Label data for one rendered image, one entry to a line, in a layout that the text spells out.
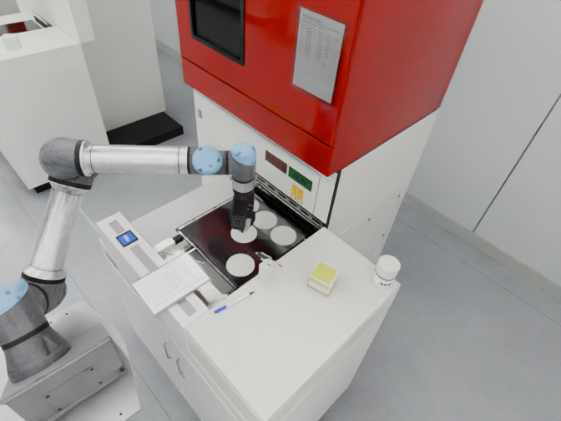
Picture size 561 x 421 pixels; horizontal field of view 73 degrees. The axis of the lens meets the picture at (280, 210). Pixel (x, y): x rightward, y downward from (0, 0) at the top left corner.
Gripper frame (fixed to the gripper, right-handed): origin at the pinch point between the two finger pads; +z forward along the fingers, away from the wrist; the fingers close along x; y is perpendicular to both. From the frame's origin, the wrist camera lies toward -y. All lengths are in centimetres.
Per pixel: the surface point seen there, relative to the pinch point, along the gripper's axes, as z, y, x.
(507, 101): -5, 111, -137
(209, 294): 9.3, -21.2, 8.3
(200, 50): -44, 49, 21
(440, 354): 97, 8, -111
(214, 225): 7.3, 8.8, 12.0
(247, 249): 7.2, -1.9, -2.2
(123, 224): 1.3, -0.2, 43.0
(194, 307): 1.3, -31.3, 10.7
